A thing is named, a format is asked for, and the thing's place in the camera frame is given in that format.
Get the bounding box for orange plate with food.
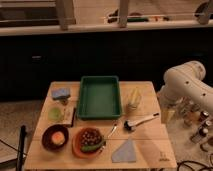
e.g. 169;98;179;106
72;127;105;159

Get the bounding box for green plastic tray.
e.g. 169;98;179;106
77;76;122;120

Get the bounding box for white handled brush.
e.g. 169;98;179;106
124;113;160;131

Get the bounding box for blue sponge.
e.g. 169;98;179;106
51;88;70;100

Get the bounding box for green pepper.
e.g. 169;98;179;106
80;140;105;153

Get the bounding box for wooden cutting board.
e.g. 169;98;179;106
62;107;76;127

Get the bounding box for grey towel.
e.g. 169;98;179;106
111;139;136;163

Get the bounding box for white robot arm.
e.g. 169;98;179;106
158;61;213;114

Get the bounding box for bottles on floor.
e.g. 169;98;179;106
177;99;212;144

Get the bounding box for dark bowl with orange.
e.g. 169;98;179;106
42;124;69;151

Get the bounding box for metal spoon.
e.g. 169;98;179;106
106;124;117;139

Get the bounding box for black stand pole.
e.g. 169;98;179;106
16;125;26;171

